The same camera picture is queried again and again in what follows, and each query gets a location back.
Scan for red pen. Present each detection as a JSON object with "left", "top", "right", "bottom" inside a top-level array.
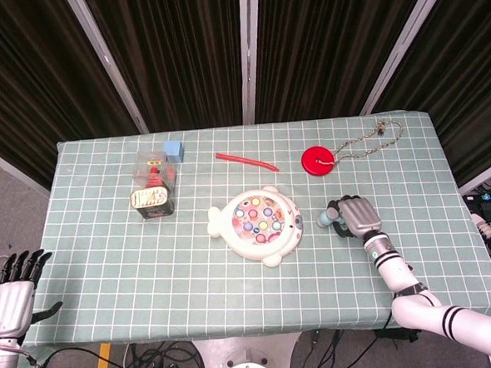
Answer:
[{"left": 215, "top": 148, "right": 280, "bottom": 177}]

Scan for grey partition post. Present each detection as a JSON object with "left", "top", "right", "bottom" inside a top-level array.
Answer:
[
  {"left": 233, "top": 0, "right": 268, "bottom": 126},
  {"left": 65, "top": 0, "right": 150, "bottom": 139},
  {"left": 353, "top": 0, "right": 463, "bottom": 116}
]

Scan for grey partition base rail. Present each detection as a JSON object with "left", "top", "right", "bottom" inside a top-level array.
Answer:
[
  {"left": 456, "top": 167, "right": 491, "bottom": 195},
  {"left": 0, "top": 135, "right": 51, "bottom": 200}
]

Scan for dark curtain panel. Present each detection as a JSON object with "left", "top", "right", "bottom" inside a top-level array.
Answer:
[
  {"left": 0, "top": 0, "right": 145, "bottom": 194},
  {"left": 249, "top": 0, "right": 440, "bottom": 124},
  {"left": 83, "top": 0, "right": 250, "bottom": 138},
  {"left": 367, "top": 0, "right": 491, "bottom": 191}
]

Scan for dark green meat can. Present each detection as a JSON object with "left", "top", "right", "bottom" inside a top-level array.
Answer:
[{"left": 129, "top": 184, "right": 176, "bottom": 221}]

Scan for braided rope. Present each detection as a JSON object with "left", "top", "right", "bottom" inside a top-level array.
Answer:
[{"left": 315, "top": 118, "right": 407, "bottom": 167}]

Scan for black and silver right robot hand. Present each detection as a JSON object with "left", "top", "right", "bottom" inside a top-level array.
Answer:
[{"left": 325, "top": 192, "right": 384, "bottom": 241}]

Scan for white shoe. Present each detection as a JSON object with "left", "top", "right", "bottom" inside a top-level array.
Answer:
[{"left": 471, "top": 212, "right": 491, "bottom": 262}]

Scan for clear plastic box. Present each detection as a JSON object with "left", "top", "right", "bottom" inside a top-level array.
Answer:
[{"left": 131, "top": 148, "right": 179, "bottom": 196}]

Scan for black floor cables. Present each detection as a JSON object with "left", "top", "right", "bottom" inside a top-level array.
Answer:
[{"left": 109, "top": 338, "right": 207, "bottom": 368}]

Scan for light blue toy hammer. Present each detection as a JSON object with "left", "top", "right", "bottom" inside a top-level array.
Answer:
[{"left": 315, "top": 208, "right": 345, "bottom": 230}]

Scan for black power strip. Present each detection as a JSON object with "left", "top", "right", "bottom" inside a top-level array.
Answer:
[{"left": 462, "top": 189, "right": 491, "bottom": 221}]

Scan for light blue cube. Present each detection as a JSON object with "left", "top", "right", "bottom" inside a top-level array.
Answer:
[{"left": 162, "top": 139, "right": 186, "bottom": 165}]

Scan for white whack-a-mole toy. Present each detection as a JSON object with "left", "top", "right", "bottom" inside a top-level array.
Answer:
[{"left": 205, "top": 183, "right": 306, "bottom": 272}]

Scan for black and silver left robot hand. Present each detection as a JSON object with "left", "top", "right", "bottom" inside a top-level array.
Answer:
[{"left": 0, "top": 247, "right": 66, "bottom": 338}]

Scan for green checked tablecloth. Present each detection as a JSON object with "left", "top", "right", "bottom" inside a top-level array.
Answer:
[{"left": 8, "top": 102, "right": 491, "bottom": 349}]

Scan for red disc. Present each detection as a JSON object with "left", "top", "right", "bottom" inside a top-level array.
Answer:
[{"left": 300, "top": 143, "right": 336, "bottom": 177}]

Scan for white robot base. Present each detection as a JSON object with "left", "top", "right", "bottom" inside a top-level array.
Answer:
[{"left": 191, "top": 332, "right": 308, "bottom": 368}]

